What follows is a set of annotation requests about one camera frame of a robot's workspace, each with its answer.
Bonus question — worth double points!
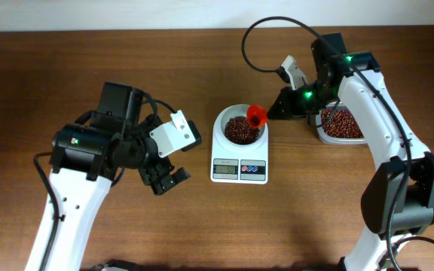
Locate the red adzuki beans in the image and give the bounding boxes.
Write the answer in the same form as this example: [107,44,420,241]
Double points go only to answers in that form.
[322,109,364,139]

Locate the red plastic measuring scoop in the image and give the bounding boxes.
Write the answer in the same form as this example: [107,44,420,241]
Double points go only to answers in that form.
[246,105,268,128]

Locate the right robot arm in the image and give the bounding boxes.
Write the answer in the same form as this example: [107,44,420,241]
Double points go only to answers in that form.
[267,33,434,271]

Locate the red beans in bowl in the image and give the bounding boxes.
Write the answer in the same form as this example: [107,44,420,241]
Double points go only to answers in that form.
[224,116,259,145]

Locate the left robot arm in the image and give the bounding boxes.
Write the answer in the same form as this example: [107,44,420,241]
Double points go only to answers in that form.
[26,82,201,270]

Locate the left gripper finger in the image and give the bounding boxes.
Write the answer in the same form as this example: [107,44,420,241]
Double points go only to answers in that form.
[164,167,191,188]
[152,182,172,195]

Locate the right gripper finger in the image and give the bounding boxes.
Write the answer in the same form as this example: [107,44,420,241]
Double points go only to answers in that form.
[267,109,285,120]
[267,93,284,113]

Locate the clear plastic food container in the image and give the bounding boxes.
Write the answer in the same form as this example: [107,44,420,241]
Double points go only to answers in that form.
[308,104,367,145]

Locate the white digital kitchen scale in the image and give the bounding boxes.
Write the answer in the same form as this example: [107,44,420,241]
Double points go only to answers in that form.
[209,112,270,185]

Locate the white round bowl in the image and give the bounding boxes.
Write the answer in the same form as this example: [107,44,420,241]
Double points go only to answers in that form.
[214,104,269,148]

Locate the left black camera cable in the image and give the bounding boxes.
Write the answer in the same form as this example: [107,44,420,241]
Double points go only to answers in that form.
[32,92,179,271]

